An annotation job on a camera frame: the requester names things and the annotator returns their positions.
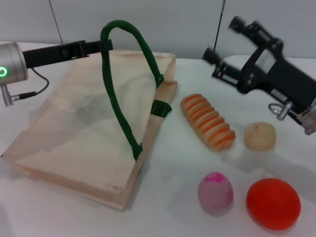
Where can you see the thin black wall strip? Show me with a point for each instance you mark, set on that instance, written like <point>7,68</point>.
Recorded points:
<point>218,27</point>

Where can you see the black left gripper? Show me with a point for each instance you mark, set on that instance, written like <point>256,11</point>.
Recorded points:
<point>49,55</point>

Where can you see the orange red ball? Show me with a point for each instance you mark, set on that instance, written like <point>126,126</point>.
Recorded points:
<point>272,203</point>

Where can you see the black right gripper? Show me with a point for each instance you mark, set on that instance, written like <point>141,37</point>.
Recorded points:
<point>279,74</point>

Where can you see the round beige egg yolk pastry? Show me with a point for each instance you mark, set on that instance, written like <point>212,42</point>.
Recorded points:
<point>259,136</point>

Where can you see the orange striped bread loaf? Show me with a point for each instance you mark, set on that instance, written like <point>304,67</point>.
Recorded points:
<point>209,121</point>

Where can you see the pink egg shaped toy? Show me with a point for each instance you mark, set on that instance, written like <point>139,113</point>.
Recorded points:
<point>215,195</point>

